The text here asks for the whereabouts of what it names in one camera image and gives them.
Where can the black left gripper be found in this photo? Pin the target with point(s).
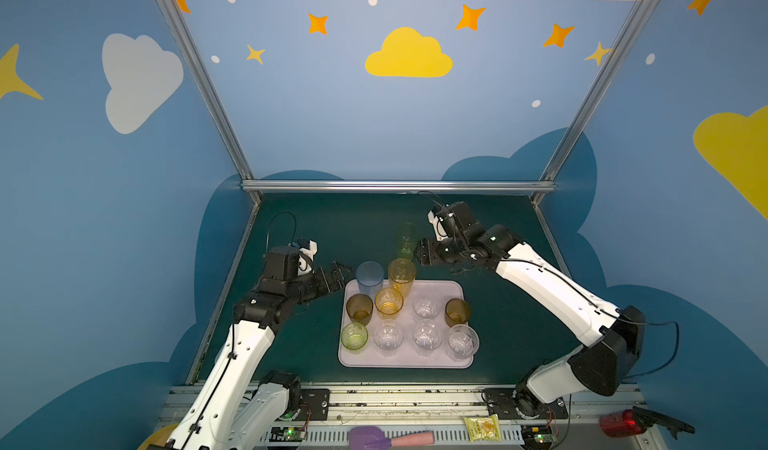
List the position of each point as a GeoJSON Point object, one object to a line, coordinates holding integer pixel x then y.
{"type": "Point", "coordinates": [323, 279]}

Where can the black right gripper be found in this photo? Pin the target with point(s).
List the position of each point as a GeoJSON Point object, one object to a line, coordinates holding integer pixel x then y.
{"type": "Point", "coordinates": [432, 252]}

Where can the dark amber dimpled glass back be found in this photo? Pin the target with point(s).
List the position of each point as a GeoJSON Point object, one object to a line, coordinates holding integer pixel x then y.
{"type": "Point", "coordinates": [360, 308]}

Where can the tall blue plastic glass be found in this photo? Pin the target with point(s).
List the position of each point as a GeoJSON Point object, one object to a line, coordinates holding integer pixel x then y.
{"type": "Point", "coordinates": [369, 276]}

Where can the tall yellow-green glass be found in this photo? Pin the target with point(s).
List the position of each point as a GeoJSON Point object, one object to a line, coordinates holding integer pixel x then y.
{"type": "Point", "coordinates": [354, 336]}

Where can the amber dimpled glass front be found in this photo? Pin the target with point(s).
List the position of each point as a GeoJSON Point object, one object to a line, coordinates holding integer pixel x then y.
{"type": "Point", "coordinates": [457, 312]}

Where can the tall green plastic glass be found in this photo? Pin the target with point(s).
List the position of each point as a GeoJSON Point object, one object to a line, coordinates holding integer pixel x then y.
{"type": "Point", "coordinates": [406, 240]}

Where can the clear faceted glass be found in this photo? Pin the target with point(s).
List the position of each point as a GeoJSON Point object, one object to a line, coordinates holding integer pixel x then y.
{"type": "Point", "coordinates": [462, 342]}
{"type": "Point", "coordinates": [426, 336]}
{"type": "Point", "coordinates": [388, 337]}
{"type": "Point", "coordinates": [426, 307]}

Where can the short yellow glass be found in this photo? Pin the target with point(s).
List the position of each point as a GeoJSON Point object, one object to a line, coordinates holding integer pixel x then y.
{"type": "Point", "coordinates": [388, 302]}

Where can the tall yellow plastic glass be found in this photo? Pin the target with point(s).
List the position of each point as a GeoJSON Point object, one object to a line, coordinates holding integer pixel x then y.
{"type": "Point", "coordinates": [402, 273]}

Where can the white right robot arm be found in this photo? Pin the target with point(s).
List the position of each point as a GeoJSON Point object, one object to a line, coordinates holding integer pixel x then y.
{"type": "Point", "coordinates": [610, 339]}

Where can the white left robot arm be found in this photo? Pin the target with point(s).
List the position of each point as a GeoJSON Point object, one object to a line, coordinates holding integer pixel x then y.
{"type": "Point", "coordinates": [215, 420]}

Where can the pink plastic tray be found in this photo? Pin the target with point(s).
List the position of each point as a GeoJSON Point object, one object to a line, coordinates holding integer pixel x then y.
{"type": "Point", "coordinates": [406, 356]}

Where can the purple pink spatula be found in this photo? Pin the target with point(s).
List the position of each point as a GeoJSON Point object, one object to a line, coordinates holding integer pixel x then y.
{"type": "Point", "coordinates": [373, 438]}

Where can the yellow snack packet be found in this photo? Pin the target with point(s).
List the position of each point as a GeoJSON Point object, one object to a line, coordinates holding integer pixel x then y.
{"type": "Point", "coordinates": [483, 429]}

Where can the yellow woven basket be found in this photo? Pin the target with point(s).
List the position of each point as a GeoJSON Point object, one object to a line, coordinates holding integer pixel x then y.
{"type": "Point", "coordinates": [158, 438]}

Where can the red black tool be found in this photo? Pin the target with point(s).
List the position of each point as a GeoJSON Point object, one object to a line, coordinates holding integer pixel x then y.
{"type": "Point", "coordinates": [637, 421]}

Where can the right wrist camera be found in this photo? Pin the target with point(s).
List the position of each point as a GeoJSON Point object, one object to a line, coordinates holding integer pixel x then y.
{"type": "Point", "coordinates": [455, 222]}

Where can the aluminium frame back rail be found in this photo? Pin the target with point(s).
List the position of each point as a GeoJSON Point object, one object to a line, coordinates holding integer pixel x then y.
{"type": "Point", "coordinates": [397, 187]}

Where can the aluminium frame right post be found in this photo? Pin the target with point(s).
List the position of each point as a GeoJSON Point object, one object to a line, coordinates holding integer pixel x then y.
{"type": "Point", "coordinates": [622, 45]}

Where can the aluminium frame post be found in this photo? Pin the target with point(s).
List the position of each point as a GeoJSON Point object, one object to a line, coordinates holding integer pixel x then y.
{"type": "Point", "coordinates": [175, 20]}
{"type": "Point", "coordinates": [622, 45]}

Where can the aluminium frame left post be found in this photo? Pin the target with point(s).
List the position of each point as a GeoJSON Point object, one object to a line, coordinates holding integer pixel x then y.
{"type": "Point", "coordinates": [175, 20]}

